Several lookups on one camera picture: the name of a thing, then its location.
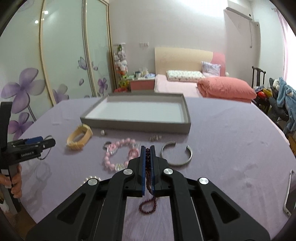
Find yellow wrist watch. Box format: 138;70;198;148
67;124;93;151

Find dark red bead bracelet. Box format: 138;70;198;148
138;148;160;214

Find grey cuff bracelet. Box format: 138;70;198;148
160;141;194;167

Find pink bead bracelet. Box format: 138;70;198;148
103;138;141;172

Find person's left hand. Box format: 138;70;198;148
0;164;22;198

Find pearl earring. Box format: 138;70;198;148
100;130;107;136

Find purple table cloth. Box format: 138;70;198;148
21;98;295;237

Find white smartphone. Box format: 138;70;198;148
283;170;296;217

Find small silver earrings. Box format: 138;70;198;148
149;135;162;142

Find floral sliding wardrobe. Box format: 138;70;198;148
1;1;114;141

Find grey shallow tray box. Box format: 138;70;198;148
80;92;191;135

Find pink bedside table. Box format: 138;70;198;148
130;78;155;92

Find plush toy display tube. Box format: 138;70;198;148
113;43;128;88

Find coral folded duvet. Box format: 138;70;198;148
197;76;256;103

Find floral white pillow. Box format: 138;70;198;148
166;70;205;82

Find purple patterned pillow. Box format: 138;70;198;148
201;61;221;76

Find blue plush robe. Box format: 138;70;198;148
277;77;295;133

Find bed with beige headboard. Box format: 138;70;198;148
154;47;229;97

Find dark wooden chair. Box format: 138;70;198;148
251;66;266;88

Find pink curtain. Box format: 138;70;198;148
276;9;296;89

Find white air conditioner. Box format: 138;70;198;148
226;1;253;21

